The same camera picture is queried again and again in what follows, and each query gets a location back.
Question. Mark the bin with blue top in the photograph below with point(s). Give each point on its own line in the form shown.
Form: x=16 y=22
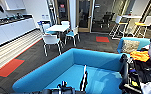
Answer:
x=41 y=24

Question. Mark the white garment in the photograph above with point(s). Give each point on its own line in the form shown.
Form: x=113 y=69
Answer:
x=150 y=88

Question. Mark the white upper cabinets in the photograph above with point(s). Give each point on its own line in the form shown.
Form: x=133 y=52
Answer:
x=14 y=4

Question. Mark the orange garment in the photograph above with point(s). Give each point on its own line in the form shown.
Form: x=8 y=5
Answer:
x=139 y=55

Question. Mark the white kitchen counter cabinets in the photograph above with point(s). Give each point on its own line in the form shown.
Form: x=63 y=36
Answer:
x=11 y=31

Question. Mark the beige patterned cushion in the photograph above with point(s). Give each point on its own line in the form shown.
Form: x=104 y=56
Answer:
x=130 y=46

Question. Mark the white bar stool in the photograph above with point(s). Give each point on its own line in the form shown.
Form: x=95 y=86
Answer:
x=117 y=23

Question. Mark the all-white chair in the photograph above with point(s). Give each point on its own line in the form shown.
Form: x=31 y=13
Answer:
x=65 y=23
x=52 y=40

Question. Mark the large blue sofa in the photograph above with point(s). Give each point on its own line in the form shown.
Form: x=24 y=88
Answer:
x=91 y=63

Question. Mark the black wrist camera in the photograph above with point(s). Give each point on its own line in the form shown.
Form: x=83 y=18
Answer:
x=62 y=84

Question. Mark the small blue armchair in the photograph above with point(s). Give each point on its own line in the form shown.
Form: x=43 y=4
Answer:
x=139 y=41

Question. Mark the white square table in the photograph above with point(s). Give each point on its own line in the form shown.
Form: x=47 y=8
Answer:
x=57 y=28

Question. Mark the white plastic hanger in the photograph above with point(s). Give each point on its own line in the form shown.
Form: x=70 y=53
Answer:
x=84 y=71

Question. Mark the black clothes cart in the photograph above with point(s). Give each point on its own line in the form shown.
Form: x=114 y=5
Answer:
x=125 y=71

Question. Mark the yellow bar stool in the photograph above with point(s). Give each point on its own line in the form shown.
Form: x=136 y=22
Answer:
x=144 y=22

